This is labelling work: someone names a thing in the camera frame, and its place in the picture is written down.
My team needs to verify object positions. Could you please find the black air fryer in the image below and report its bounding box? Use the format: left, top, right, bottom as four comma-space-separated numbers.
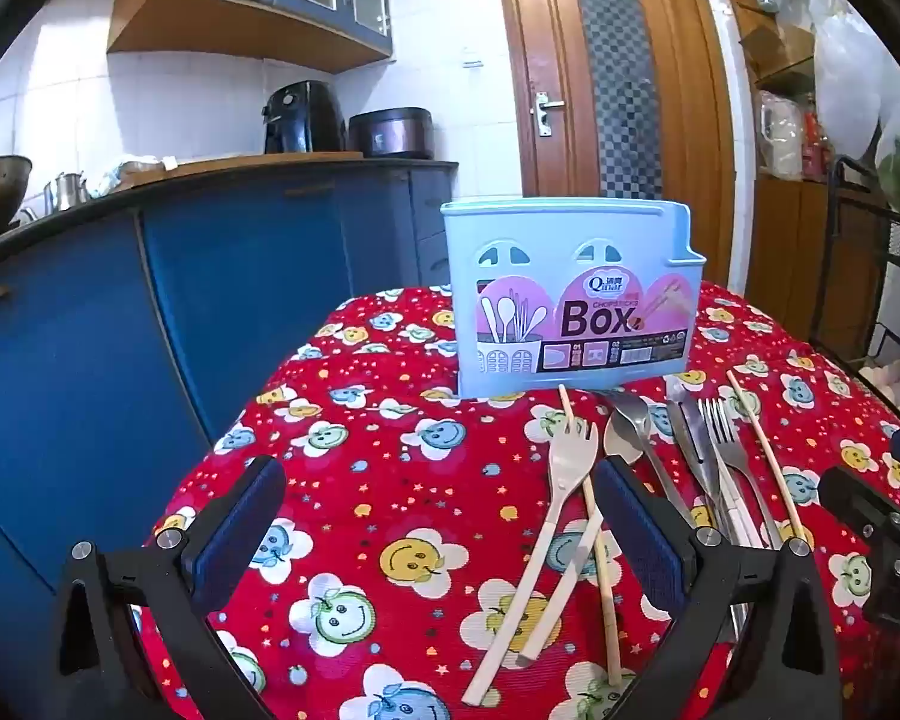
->
262, 81, 347, 155

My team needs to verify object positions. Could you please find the red sauce bottle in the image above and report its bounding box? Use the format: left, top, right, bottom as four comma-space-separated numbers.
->
802, 112, 827, 181

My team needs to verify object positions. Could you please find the wooden door with glass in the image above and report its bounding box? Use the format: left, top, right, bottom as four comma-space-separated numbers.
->
491, 0, 736, 290

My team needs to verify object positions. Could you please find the clear bag of food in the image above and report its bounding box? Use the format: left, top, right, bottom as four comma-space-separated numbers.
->
757, 90, 805, 181

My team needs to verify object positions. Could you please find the white cloth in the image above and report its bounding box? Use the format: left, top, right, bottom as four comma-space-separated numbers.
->
90, 154, 177, 196

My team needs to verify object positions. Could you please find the blue kitchen base cabinet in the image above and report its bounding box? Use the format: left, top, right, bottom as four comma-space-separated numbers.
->
0, 157, 460, 720

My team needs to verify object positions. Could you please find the pale wooden fork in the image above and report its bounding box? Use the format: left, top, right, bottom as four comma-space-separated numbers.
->
461, 420, 601, 707

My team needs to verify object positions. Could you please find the white plastic bag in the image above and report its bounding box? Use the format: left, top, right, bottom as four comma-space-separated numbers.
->
814, 0, 900, 166

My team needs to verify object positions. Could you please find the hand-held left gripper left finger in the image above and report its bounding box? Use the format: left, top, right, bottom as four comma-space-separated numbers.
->
49, 456, 287, 720

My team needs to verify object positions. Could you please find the wooden chopstick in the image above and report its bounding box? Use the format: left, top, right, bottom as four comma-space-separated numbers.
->
726, 369, 803, 545
559, 384, 622, 687

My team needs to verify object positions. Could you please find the light blue utensil box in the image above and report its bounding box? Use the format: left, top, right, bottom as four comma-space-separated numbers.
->
440, 197, 707, 398

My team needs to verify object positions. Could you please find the metal pitcher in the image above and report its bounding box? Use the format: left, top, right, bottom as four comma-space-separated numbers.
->
43, 171, 91, 212

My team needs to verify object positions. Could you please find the dark rice cooker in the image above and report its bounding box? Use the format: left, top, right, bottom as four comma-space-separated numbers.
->
347, 107, 434, 160

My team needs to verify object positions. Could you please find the black wire rack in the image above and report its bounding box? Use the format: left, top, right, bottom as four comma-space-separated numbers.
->
810, 156, 900, 421

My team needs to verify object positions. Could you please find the metal door handle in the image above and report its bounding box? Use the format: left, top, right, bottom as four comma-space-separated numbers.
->
531, 92, 566, 137

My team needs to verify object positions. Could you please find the red smiley flower tablecloth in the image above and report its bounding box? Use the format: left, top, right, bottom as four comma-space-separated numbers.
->
139, 281, 900, 720

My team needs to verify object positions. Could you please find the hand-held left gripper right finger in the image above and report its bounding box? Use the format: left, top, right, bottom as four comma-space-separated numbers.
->
595, 456, 845, 720

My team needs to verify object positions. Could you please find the wooden shelf cabinet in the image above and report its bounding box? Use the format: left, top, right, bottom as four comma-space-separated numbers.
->
709, 0, 893, 368

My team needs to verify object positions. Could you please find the metal spoon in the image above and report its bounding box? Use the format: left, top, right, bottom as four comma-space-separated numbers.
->
604, 390, 698, 530

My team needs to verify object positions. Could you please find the cardboard box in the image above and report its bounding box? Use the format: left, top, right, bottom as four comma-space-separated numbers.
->
742, 15, 815, 77

